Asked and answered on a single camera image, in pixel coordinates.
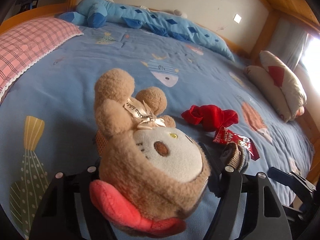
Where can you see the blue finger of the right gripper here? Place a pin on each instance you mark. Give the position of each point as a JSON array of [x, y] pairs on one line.
[[281, 177]]

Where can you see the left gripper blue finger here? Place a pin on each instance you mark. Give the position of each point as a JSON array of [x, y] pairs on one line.
[[216, 181]]

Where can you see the red snack wrapper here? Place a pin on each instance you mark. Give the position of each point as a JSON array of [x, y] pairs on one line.
[[224, 136]]

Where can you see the red sock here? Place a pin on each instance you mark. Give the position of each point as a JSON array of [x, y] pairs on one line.
[[210, 117]]

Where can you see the brown plush toy pink bow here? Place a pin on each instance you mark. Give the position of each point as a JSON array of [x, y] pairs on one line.
[[151, 175]]

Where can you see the blue grey sock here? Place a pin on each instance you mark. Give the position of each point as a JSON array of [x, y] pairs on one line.
[[235, 156]]

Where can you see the white red-patterned pillow upper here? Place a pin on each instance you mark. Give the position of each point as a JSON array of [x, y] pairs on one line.
[[286, 80]]

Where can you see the cream pillow lower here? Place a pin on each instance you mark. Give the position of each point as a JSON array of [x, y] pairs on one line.
[[264, 82]]

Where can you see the white blue milk carton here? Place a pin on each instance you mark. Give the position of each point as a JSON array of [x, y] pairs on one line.
[[100, 142]]

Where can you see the grey window curtain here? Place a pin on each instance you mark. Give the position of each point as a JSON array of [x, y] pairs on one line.
[[288, 43]]

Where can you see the small white plush toy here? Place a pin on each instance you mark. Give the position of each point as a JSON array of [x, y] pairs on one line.
[[177, 12]]

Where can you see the blue fish-print bedspread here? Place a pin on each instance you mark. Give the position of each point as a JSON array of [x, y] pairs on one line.
[[47, 117]]

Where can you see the blue dinosaur plush bolster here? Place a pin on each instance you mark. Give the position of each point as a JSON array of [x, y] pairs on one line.
[[96, 13]]

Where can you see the pink plaid pillow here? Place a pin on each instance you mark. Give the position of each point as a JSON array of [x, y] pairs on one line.
[[27, 43]]

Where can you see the white wall switch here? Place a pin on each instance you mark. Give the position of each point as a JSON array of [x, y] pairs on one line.
[[237, 18]]

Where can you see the wooden bunk bed frame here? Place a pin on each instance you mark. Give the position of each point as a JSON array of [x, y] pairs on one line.
[[295, 11]]

